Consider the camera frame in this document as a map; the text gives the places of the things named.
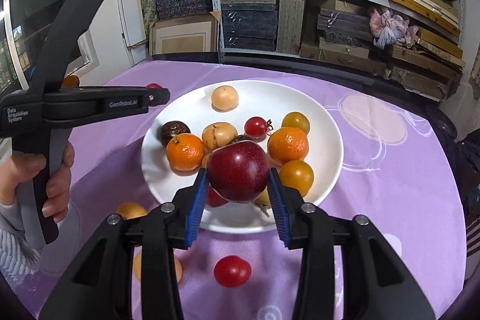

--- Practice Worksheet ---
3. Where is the small red cherry tomato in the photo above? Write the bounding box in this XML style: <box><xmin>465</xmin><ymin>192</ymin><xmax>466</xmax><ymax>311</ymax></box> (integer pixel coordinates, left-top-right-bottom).
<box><xmin>146</xmin><ymin>83</ymin><xmax>162</xmax><ymax>89</ymax></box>

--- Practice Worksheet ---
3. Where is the yellow orange cherry tomato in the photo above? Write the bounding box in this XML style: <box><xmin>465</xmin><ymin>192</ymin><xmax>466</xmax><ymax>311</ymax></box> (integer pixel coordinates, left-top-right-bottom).
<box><xmin>278</xmin><ymin>160</ymin><xmax>314</xmax><ymax>196</ymax></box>

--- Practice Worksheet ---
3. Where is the small tan round fruit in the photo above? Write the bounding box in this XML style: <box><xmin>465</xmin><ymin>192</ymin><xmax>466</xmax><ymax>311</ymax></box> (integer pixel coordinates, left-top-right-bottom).
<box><xmin>253</xmin><ymin>188</ymin><xmax>271</xmax><ymax>217</ymax></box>

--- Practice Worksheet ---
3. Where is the small orange tangerine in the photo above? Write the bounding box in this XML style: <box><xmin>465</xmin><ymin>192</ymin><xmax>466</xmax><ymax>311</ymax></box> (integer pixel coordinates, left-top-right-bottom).
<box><xmin>166</xmin><ymin>133</ymin><xmax>205</xmax><ymax>172</ymax></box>

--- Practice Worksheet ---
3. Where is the large orange tangerine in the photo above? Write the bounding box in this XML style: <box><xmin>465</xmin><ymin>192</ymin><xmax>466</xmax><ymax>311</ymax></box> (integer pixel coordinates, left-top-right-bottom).
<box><xmin>267</xmin><ymin>127</ymin><xmax>309</xmax><ymax>165</ymax></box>

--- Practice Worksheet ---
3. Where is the oval yellow pepino fruit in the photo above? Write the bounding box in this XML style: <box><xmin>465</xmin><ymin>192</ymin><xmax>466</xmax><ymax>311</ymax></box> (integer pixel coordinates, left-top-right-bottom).
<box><xmin>202</xmin><ymin>122</ymin><xmax>238</xmax><ymax>151</ymax></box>

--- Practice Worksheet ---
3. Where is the dark red plum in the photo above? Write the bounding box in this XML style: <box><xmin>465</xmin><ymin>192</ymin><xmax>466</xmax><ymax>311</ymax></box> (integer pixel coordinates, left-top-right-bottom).
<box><xmin>206</xmin><ymin>186</ymin><xmax>228</xmax><ymax>208</ymax></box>
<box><xmin>207</xmin><ymin>140</ymin><xmax>269</xmax><ymax>203</ymax></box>

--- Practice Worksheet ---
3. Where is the red tomato with stem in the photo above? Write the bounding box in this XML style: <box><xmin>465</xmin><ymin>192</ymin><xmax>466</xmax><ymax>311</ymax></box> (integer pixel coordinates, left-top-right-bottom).
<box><xmin>244</xmin><ymin>116</ymin><xmax>272</xmax><ymax>140</ymax></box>

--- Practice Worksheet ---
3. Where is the striped yellow pepino melon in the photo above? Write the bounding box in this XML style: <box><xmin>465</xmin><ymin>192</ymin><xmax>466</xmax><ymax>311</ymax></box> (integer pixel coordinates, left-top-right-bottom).
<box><xmin>133</xmin><ymin>249</ymin><xmax>183</xmax><ymax>283</ymax></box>

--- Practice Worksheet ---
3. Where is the person's left hand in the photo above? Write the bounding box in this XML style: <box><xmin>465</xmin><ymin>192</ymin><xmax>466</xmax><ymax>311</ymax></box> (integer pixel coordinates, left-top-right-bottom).
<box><xmin>1</xmin><ymin>143</ymin><xmax>75</xmax><ymax>223</ymax></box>

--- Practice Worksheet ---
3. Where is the wooden chair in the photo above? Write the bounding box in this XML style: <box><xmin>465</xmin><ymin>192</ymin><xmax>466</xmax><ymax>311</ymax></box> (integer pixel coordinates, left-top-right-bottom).
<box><xmin>61</xmin><ymin>75</ymin><xmax>80</xmax><ymax>88</ymax></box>

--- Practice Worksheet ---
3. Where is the framed picture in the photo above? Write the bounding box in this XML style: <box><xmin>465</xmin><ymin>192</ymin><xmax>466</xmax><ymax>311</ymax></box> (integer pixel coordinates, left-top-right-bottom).
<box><xmin>149</xmin><ymin>11</ymin><xmax>221</xmax><ymax>56</ymax></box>

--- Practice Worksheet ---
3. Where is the pale peach round fruit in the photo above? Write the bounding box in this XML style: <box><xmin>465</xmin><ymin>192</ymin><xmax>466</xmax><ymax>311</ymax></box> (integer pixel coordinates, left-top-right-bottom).
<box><xmin>211</xmin><ymin>85</ymin><xmax>239</xmax><ymax>111</ymax></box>

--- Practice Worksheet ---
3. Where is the white oval plate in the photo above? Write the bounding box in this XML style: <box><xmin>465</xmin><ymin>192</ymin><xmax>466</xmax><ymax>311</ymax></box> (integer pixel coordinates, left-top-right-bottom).
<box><xmin>141</xmin><ymin>79</ymin><xmax>345</xmax><ymax>235</ymax></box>

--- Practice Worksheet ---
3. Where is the pink crumpled cloth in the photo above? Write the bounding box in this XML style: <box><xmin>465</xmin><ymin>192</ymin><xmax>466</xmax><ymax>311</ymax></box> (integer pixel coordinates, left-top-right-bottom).
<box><xmin>368</xmin><ymin>7</ymin><xmax>419</xmax><ymax>49</ymax></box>

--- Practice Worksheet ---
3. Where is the window frame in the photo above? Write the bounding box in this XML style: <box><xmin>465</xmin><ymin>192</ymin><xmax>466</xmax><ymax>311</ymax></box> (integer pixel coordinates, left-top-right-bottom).
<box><xmin>0</xmin><ymin>0</ymin><xmax>100</xmax><ymax>92</ymax></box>

